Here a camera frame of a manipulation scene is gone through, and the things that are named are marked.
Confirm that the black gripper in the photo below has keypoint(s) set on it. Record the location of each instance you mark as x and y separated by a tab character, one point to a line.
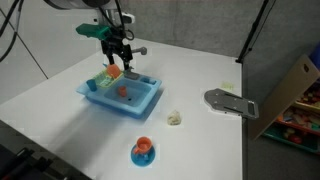
112	46

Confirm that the small orange cup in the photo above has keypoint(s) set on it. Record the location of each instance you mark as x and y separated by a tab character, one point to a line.
122	91

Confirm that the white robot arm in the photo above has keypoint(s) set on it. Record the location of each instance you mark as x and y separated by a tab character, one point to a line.
110	28

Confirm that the blue toy cup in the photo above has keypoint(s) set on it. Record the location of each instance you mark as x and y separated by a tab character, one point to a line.
91	84

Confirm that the blue toy sink basin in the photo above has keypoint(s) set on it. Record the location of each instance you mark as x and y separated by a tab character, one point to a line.
140	93

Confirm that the orange toy plate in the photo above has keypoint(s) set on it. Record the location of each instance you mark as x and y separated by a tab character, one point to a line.
113	70

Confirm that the yellow dish rack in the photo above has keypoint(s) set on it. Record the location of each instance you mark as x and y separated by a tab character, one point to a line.
104	80

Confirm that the crumpled cream paper ball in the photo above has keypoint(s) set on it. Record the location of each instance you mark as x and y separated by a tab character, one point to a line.
174	118

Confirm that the grey metal mounting plate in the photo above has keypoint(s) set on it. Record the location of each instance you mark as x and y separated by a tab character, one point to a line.
227	102

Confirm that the yellow sticky note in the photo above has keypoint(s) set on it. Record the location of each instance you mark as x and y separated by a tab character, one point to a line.
227	86

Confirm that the black vertical pole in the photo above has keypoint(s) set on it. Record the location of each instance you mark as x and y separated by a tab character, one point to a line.
253	30

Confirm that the black equipment at table edge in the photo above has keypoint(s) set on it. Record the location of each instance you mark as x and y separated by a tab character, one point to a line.
23	166

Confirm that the wooden toy storage shelf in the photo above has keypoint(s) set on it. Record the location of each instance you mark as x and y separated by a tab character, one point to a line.
290	114

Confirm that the green wrist camera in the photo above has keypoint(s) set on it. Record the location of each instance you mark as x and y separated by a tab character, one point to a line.
100	32

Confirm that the orange teacup with handle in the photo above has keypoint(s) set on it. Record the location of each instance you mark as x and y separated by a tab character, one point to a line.
143	145

